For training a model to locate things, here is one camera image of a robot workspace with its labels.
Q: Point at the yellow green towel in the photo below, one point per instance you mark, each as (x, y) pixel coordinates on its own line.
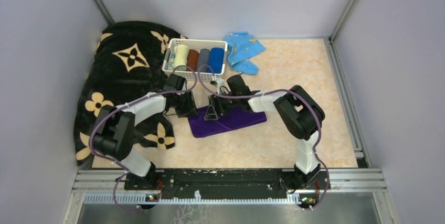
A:
(180, 60)

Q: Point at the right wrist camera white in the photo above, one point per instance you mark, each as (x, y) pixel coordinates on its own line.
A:
(219, 83)

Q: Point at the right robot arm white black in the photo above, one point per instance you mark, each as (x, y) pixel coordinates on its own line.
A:
(301, 115)

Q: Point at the black floral blanket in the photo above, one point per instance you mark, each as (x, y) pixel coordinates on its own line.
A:
(127, 65)

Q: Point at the white blue patterned rolled towel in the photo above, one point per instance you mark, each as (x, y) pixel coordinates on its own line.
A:
(170, 62)

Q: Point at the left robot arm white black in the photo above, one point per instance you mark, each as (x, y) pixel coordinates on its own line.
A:
(113, 132)

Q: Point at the royal blue towel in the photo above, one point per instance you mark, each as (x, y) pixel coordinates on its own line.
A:
(216, 60)

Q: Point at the grey rolled towel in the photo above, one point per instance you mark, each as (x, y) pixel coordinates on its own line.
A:
(203, 59)

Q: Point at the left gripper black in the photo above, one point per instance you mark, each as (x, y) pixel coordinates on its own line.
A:
(191, 107)

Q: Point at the brown rolled towel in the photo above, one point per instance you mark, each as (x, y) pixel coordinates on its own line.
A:
(192, 60)

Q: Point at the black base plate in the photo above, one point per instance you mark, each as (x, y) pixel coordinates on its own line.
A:
(228, 184)

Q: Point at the purple towel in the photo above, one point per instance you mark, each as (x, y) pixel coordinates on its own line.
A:
(236, 119)

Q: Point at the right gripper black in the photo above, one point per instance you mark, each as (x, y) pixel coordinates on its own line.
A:
(212, 113)

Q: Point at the light blue patterned towel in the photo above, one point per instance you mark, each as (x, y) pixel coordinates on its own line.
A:
(243, 46)

